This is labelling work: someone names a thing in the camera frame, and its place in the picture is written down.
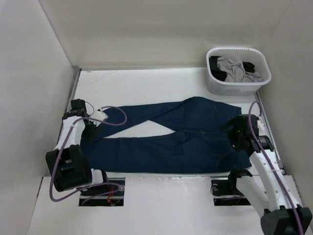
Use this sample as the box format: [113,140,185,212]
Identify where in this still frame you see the white plastic laundry basket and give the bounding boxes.
[206,47,271,95]

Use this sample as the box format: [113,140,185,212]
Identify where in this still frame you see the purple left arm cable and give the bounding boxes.
[49,105,128,203]

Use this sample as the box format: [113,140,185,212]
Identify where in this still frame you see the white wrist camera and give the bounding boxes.
[257,119,266,136]
[90,109,108,127]

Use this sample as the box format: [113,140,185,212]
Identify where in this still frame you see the grey garment in basket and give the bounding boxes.
[217,57,264,83]

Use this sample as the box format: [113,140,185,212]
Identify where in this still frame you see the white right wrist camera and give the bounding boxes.
[257,119,266,136]

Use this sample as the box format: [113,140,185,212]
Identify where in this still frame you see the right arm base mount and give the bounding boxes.
[210,179,251,206]

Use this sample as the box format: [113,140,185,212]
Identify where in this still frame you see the dark blue denim trousers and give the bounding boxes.
[81,96,251,174]

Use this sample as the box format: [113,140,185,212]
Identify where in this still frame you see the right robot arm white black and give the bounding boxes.
[221,115,313,235]

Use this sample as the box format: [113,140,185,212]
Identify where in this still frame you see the black garment in basket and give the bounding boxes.
[209,56,255,81]

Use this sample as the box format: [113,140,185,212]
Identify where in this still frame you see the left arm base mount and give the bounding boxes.
[79,185,125,207]

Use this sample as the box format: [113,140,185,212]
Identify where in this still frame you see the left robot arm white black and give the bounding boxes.
[45,99,110,195]

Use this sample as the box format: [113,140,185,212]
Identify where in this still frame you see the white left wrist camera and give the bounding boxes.
[90,109,108,127]

